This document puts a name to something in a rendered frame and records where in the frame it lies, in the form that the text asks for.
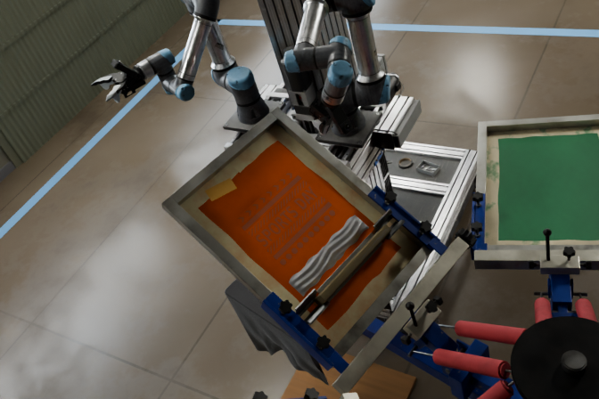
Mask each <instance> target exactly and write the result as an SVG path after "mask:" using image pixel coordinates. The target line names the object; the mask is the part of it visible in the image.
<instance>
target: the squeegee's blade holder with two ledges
mask: <svg viewBox="0 0 599 399"><path fill-rule="evenodd" d="M372 237H373V234H372V233H370V234H369V235H368V236H367V237H366V238H365V239H364V240H363V242H362V243H361V244H360V245H359V246H358V247H357V248H356V249H355V250H354V251H353V252H352V253H351V254H350V255H349V257H348V258H347V259H346V260H345V261H344V262H343V263H342V264H341V265H340V266H339V267H338V268H337V269H336V270H335V272H334V273H333V274H332V275H331V276H330V277H329V278H328V279H327V280H326V281H325V282H324V283H323V284H322V286H321V287H320V288H319V289H318V290H317V293H318V294H319V293H320V292H321V291H322V290H323V289H324V288H325V287H326V286H327V285H328V284H329V283H330V282H331V280H332V279H333V278H334V277H335V276H336V275H337V274H338V273H339V272H340V271H341V270H342V269H343V267H344V266H345V265H346V264H347V263H348V262H349V261H350V260H351V259H352V258H353V257H354V256H355V255H356V253H357V252H358V251H359V250H360V249H361V248H362V247H363V246H364V245H365V244H366V243H367V242H368V241H369V240H370V239H371V238H372ZM381 245H382V242H381V243H380V244H379V245H378V246H377V247H376V248H375V249H374V250H373V252H372V253H371V254H370V255H369V256H368V257H367V258H366V259H365V260H364V262H363V263H362V264H361V265H360V266H359V267H358V268H357V269H356V270H355V271H354V272H353V273H352V274H351V275H350V276H349V277H348V278H347V279H346V280H345V281H344V283H343V284H342V285H341V286H340V287H339V288H338V289H337V290H336V291H335V292H334V293H333V295H332V296H331V297H330V298H329V299H328V300H327V301H328V302H330V301H331V300H332V299H333V298H334V297H335V296H336V295H337V293H338V292H339V291H340V290H341V289H342V288H343V287H344V286H345V285H346V283H347V282H348V281H349V280H350V279H351V278H352V277H353V276H354V275H355V274H356V272H357V271H358V270H359V269H360V268H361V267H362V266H363V265H364V264H365V262H366V261H367V260H368V259H369V258H370V257H371V256H372V255H373V254H374V253H375V251H376V250H377V249H378V248H379V247H380V246H381Z"/></svg>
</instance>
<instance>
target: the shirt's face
mask: <svg viewBox="0 0 599 399"><path fill-rule="evenodd" d="M226 292H227V293H228V294H230V295H231V296H233V297H235V298H236V299H238V300H239V301H241V302H242V303H244V304H245V305H246V306H248V307H249V308H251V309H252V310H254V311H255V312H257V313H258V314H260V315H262V316H263V317H265V318H266V319H268V320H269V321H271V322H272V323H273V324H275V325H276V326H278V327H279V328H281V329H282V330H283V328H282V327H281V326H280V325H279V324H278V323H277V322H276V321H275V320H274V319H273V318H272V317H271V316H270V315H268V314H267V313H266V312H265V311H264V310H263V309H262V308H261V305H262V302H261V301H260V300H259V299H257V298H256V297H255V296H254V295H253V294H252V293H251V292H250V291H249V290H248V289H247V288H246V287H245V286H244V285H243V284H242V283H241V282H240V281H238V280H237V279H236V280H235V281H234V282H233V283H232V284H231V285H230V286H229V287H228V288H227V289H226ZM284 331H285V330H284Z"/></svg>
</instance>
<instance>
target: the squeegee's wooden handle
mask: <svg viewBox="0 0 599 399"><path fill-rule="evenodd" d="M390 232H391V229H390V228H389V227H388V225H386V224H385V225H384V226H383V227H382V228H381V229H380V230H379V231H377V233H376V234H375V235H374V236H373V237H372V238H371V239H370V240H369V241H368V242H367V243H366V244H365V245H364V246H363V247H362V248H361V249H360V250H359V251H358V252H357V253H356V255H355V256H354V257H353V258H352V259H351V260H350V261H349V262H348V263H347V264H346V265H345V266H344V267H343V269H342V270H341V271H340V272H339V273H338V274H337V275H336V276H335V277H334V278H333V279H332V280H331V282H330V283H329V284H328V285H327V286H326V287H325V288H324V289H323V290H322V291H321V292H320V293H319V294H318V295H317V296H316V298H315V299H314V301H315V302H316V303H317V304H318V305H319V306H320V305H322V304H324V303H325V302H326V301H327V300H328V299H329V298H330V297H331V296H332V295H333V293H334V292H335V291H336V290H337V289H338V288H339V287H340V286H341V285H342V284H343V283H344V281H345V280H346V279H347V278H348V277H349V276H350V275H351V274H352V273H353V272H354V271H355V270H356V269H357V268H358V267H359V266H360V265H361V264H362V263H363V262H364V260H365V259H366V258H367V257H368V256H369V255H370V254H371V253H372V252H373V250H374V249H375V248H376V247H377V246H378V245H379V244H380V243H381V242H382V241H383V240H384V238H385V237H386V236H387V235H388V234H389V233H390Z"/></svg>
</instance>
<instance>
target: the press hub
mask: <svg viewBox="0 0 599 399"><path fill-rule="evenodd" d="M511 373H512V377H513V382H514V385H515V386H516V388H517V390H518V392H519V393H520V395H521V396H522V398H523V399H599V322H595V321H592V320H589V319H586V318H581V317H574V316H560V317H554V318H549V319H545V320H543V321H541V322H537V323H535V324H534V325H532V326H530V327H529V328H528V329H526V330H525V331H524V332H523V333H522V334H521V335H520V336H519V338H518V339H517V341H516V343H515V344H514V347H513V350H512V354H511Z"/></svg>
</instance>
